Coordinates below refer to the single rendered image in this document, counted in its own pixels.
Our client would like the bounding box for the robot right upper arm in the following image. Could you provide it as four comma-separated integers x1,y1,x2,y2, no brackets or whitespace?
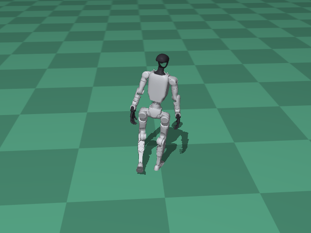
168,76,178,101

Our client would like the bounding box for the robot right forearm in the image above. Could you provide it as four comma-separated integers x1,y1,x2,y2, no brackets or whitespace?
173,95,181,116

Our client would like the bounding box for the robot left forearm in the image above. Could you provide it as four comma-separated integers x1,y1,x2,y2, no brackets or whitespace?
130,88,141,110

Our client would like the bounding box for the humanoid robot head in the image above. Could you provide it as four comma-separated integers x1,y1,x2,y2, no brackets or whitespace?
154,54,169,76

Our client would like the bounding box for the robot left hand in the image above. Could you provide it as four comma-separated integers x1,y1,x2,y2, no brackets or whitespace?
130,106,137,125

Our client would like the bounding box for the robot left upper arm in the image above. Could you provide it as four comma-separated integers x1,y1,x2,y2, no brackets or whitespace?
137,71,150,95

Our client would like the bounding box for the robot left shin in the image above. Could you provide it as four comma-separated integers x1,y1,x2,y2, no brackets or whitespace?
138,133,145,163

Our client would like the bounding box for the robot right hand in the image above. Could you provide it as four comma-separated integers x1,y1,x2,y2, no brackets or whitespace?
174,114,181,130

